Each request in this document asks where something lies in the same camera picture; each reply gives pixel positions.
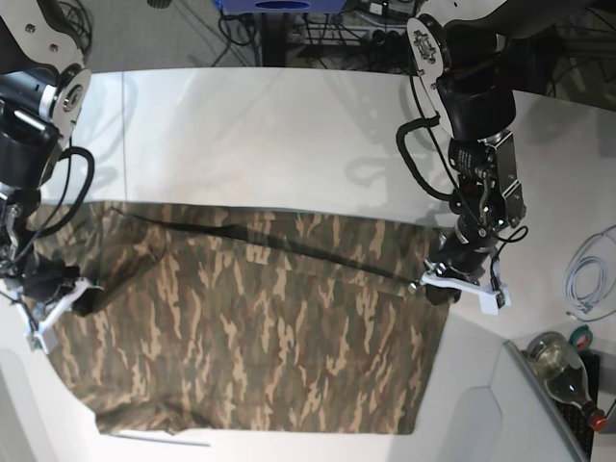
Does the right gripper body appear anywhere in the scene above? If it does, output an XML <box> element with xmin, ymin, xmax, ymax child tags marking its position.
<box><xmin>22</xmin><ymin>262</ymin><xmax>77</xmax><ymax>303</ymax></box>

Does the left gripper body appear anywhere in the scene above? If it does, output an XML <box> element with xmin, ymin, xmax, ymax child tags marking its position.
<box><xmin>430</xmin><ymin>228</ymin><xmax>496</xmax><ymax>284</ymax></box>

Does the camouflage t-shirt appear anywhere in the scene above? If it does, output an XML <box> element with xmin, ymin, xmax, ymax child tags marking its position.
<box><xmin>36</xmin><ymin>202</ymin><xmax>449</xmax><ymax>435</ymax></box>

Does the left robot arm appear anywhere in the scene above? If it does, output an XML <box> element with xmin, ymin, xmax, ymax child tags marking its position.
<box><xmin>396</xmin><ymin>1</ymin><xmax>586</xmax><ymax>315</ymax></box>

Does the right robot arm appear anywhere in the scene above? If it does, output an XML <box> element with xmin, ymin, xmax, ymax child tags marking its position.
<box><xmin>1</xmin><ymin>1</ymin><xmax>94</xmax><ymax>307</ymax></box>

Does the clear glass bottle red cap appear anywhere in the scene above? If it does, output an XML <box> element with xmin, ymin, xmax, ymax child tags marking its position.
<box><xmin>525</xmin><ymin>332</ymin><xmax>607</xmax><ymax>432</ymax></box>

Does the green tape roll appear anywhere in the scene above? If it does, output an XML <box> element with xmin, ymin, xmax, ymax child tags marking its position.
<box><xmin>569</xmin><ymin>325</ymin><xmax>593</xmax><ymax>351</ymax></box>

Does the grey equipment box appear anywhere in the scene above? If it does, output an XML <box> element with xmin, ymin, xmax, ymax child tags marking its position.
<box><xmin>490</xmin><ymin>342</ymin><xmax>588</xmax><ymax>461</ymax></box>

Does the black mesh tray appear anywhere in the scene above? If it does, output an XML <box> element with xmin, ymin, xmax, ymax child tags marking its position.
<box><xmin>552</xmin><ymin>352</ymin><xmax>603</xmax><ymax>458</ymax></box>

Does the black power strip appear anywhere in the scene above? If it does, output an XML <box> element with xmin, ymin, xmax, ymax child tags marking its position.
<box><xmin>370</xmin><ymin>29</ymin><xmax>407</xmax><ymax>46</ymax></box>

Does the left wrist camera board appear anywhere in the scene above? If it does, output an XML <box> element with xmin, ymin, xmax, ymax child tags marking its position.
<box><xmin>477</xmin><ymin>285</ymin><xmax>511</xmax><ymax>316</ymax></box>

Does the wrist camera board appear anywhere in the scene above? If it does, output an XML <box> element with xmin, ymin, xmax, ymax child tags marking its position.
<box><xmin>477</xmin><ymin>285</ymin><xmax>511</xmax><ymax>316</ymax></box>
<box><xmin>29</xmin><ymin>329</ymin><xmax>58</xmax><ymax>355</ymax></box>

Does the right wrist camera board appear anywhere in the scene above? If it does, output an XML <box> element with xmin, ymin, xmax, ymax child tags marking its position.
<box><xmin>29</xmin><ymin>329</ymin><xmax>58</xmax><ymax>355</ymax></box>

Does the white coiled cable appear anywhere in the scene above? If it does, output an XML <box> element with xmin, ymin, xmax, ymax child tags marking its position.
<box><xmin>563</xmin><ymin>227</ymin><xmax>616</xmax><ymax>321</ymax></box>

